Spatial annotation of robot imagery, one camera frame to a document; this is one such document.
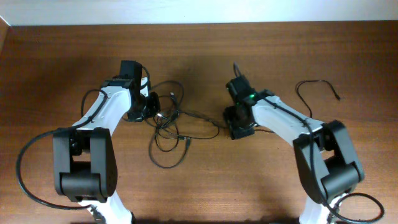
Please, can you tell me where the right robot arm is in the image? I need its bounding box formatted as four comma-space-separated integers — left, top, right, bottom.
223, 75, 364, 223

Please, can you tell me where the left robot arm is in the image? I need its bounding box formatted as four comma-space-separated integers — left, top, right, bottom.
53, 60, 160, 223

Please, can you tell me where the black cable bundle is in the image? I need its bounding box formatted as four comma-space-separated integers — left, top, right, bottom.
145, 80, 221, 169

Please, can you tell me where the black usb cable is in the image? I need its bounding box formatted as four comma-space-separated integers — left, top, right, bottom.
169, 79, 342, 134

